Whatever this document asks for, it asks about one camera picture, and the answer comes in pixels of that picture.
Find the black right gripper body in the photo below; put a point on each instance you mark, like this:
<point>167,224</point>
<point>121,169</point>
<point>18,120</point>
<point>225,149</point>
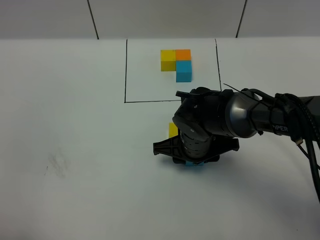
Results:
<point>182,148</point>

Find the orange template block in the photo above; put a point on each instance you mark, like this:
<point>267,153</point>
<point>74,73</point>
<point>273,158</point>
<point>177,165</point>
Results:
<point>183,55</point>

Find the blue template block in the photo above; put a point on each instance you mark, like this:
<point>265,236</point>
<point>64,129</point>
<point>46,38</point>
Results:
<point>184,73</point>

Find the yellow template block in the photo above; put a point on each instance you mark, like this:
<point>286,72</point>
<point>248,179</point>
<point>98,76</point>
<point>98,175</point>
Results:
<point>168,60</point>

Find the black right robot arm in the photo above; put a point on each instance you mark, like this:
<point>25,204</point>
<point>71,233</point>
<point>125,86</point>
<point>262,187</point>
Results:
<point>211,122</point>

